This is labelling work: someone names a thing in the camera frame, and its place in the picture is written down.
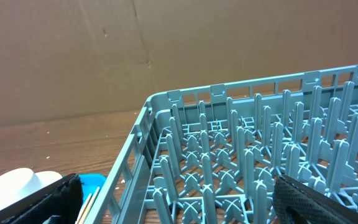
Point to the wooden chopstick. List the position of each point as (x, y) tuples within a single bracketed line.
[(90, 204), (85, 204)]

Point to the left wooden chopstick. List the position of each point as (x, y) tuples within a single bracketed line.
[(85, 204)]

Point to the teal plastic tray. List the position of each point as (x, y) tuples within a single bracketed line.
[(90, 182)]

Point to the grey plastic dish rack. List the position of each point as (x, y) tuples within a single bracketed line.
[(213, 153)]

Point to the white upside-down cup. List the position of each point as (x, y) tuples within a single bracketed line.
[(17, 184)]

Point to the pale green bowl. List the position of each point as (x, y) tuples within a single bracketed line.
[(46, 177)]

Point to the right wooden chopstick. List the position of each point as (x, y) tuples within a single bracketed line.
[(90, 204)]

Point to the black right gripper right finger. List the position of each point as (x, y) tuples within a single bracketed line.
[(294, 202)]

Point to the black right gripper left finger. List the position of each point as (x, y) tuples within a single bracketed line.
[(58, 202)]

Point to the brown cardboard backdrop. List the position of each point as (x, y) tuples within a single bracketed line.
[(61, 59)]

